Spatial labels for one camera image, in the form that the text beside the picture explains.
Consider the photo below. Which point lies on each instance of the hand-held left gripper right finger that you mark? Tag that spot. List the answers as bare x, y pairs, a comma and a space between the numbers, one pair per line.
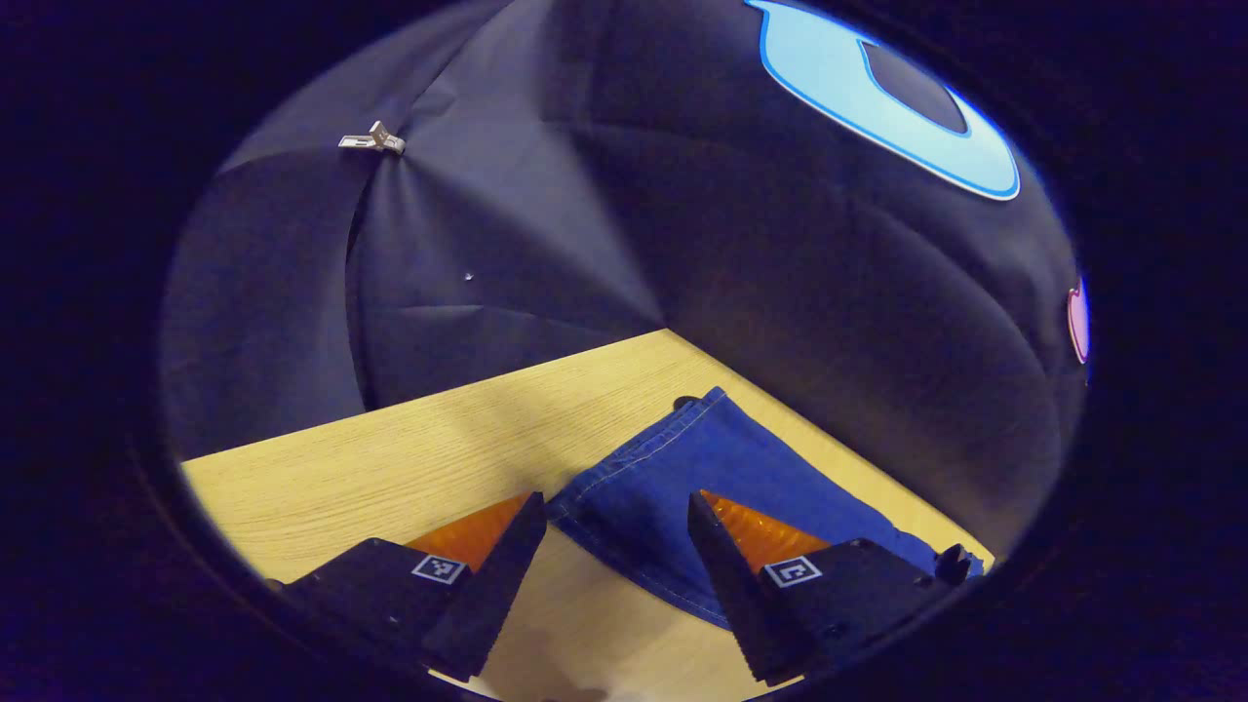
736, 595

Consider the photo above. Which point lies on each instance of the blue denim jeans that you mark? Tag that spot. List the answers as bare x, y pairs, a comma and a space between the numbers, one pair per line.
663, 487

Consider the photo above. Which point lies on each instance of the white cloth clip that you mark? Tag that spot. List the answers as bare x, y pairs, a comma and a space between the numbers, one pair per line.
372, 139

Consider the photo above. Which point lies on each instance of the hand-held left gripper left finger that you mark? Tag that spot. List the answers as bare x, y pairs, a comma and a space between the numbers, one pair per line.
497, 595

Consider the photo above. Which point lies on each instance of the black backdrop cloth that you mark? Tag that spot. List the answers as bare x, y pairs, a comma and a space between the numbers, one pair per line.
585, 195

